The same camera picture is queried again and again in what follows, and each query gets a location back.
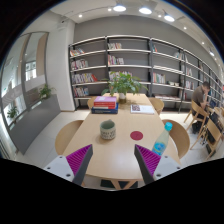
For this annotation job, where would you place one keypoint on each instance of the far left wooden chair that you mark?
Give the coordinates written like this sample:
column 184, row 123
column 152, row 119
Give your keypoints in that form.
column 90, row 102

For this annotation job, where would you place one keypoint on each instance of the grey low partition wall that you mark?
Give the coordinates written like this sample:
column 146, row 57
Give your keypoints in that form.
column 30, row 126

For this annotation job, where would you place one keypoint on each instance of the near left wooden chair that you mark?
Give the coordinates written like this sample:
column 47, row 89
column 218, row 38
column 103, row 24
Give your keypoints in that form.
column 65, row 135

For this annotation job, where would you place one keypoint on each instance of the red middle book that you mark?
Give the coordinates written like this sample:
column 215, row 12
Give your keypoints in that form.
column 104, row 107

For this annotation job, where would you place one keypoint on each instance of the pink top book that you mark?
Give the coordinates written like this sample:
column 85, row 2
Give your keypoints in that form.
column 105, row 100

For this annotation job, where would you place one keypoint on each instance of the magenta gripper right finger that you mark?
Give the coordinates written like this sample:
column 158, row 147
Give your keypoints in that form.
column 152, row 166

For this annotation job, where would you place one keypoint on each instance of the open white magazine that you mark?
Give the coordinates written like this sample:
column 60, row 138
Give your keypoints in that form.
column 142, row 109

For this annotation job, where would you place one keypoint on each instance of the clear bottle blue cap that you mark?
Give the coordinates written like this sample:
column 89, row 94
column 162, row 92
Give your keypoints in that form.
column 162, row 141

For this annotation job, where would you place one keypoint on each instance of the near right wooden chair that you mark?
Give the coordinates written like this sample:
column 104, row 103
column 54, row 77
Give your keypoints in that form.
column 179, row 136

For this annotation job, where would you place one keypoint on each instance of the wooden chair under man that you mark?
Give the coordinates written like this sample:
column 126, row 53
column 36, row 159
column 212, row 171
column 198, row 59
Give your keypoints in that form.
column 194, row 114

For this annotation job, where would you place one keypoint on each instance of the green potted table plant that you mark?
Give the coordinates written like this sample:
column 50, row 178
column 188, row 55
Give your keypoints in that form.
column 122, row 84

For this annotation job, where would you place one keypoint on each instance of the wooden chair at right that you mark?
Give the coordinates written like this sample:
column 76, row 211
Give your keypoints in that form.
column 211, row 135

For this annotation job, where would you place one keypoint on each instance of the seated man in brown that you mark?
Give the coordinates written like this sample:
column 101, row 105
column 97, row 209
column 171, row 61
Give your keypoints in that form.
column 200, row 96

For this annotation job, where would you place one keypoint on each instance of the dark blue bottom book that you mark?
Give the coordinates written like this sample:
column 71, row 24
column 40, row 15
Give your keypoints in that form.
column 97, row 110

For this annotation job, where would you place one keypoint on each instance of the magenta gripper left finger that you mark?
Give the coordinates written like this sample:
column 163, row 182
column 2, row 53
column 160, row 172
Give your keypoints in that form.
column 72, row 167

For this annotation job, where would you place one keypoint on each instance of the green patterned ceramic mug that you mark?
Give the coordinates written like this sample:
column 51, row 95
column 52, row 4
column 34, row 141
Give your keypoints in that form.
column 108, row 130

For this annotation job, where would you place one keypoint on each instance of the large grey bookshelf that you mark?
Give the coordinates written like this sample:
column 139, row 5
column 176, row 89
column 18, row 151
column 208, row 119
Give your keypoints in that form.
column 165, row 70

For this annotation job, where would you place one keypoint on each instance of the round red coaster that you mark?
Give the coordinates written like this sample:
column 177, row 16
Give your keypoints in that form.
column 136, row 135

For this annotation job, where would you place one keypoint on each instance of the far right wooden chair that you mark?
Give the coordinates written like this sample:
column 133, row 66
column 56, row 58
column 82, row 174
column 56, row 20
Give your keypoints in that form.
column 157, row 104

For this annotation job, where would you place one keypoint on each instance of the potted plant by window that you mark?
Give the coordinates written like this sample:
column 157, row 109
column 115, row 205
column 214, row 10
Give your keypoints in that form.
column 12, row 113

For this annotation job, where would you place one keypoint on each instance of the long wooden table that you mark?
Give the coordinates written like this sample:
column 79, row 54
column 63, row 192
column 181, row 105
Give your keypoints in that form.
column 114, row 159

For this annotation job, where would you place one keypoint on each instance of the potted plant on ledge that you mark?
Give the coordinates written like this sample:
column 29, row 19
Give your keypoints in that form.
column 45, row 92

